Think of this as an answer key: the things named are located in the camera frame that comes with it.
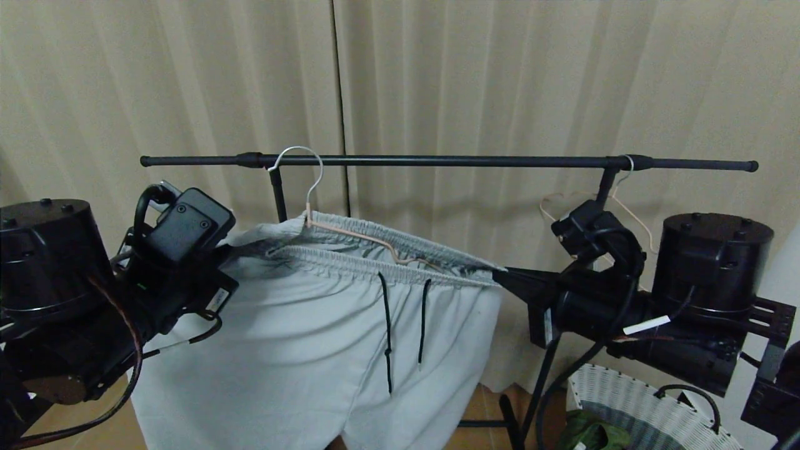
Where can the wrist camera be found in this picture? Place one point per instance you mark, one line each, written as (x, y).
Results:
(590, 228)
(187, 225)

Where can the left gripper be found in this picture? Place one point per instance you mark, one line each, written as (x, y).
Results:
(187, 294)

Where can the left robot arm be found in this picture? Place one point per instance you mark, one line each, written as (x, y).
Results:
(50, 262)

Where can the pink clothes hanger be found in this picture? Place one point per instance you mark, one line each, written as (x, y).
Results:
(350, 232)
(634, 219)

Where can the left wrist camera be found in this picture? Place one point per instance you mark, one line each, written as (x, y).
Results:
(187, 225)

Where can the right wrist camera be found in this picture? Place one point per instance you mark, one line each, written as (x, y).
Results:
(590, 228)

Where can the beige curtain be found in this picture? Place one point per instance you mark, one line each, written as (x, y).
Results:
(469, 75)

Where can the white laundry basket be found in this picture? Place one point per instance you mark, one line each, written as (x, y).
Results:
(612, 390)

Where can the black clothes rack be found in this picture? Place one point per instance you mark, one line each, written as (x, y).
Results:
(437, 161)

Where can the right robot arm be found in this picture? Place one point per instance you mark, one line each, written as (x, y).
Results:
(712, 262)

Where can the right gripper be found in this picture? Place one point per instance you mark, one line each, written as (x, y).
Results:
(594, 309)

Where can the green garment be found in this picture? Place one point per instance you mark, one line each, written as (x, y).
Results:
(594, 434)

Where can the pale grey shorts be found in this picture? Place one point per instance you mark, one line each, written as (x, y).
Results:
(300, 350)

